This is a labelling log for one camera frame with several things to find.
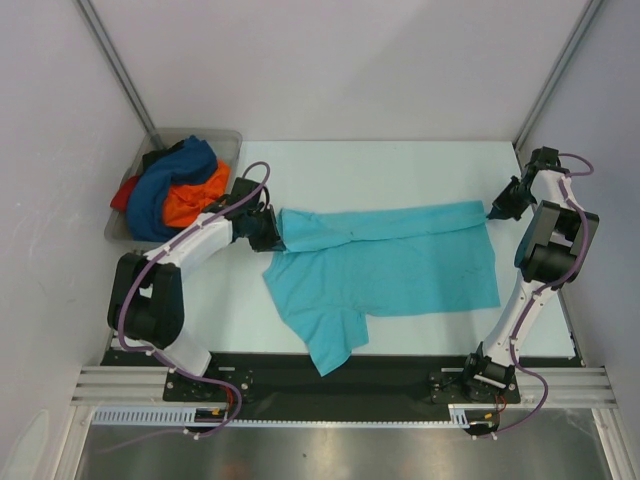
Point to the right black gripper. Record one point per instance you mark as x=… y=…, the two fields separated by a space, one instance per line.
x=507 y=201

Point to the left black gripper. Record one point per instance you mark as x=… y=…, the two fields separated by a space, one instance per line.
x=272 y=242

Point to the light blue t-shirt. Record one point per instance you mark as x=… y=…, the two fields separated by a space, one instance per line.
x=338 y=269

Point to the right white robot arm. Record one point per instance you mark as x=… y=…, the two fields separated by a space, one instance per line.
x=550 y=255

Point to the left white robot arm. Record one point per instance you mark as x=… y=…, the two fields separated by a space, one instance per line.
x=147 y=304

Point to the orange t-shirt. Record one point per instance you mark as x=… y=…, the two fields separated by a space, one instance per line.
x=184 y=203

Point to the dark blue t-shirt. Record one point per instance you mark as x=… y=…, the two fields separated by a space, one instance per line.
x=193 y=164

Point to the black t-shirt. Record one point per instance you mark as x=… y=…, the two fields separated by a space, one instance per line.
x=150 y=158

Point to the red t-shirt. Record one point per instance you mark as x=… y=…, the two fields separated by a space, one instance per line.
x=121 y=198

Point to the left aluminium corner post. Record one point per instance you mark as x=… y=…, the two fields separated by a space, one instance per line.
x=109 y=51

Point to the aluminium corner post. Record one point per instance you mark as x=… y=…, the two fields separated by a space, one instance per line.
x=586 y=20
x=109 y=51

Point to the right aluminium corner post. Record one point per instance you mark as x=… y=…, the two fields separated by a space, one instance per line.
x=586 y=20

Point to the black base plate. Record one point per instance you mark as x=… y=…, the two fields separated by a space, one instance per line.
x=366 y=389

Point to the white cable duct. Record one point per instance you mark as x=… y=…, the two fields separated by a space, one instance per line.
x=209 y=417

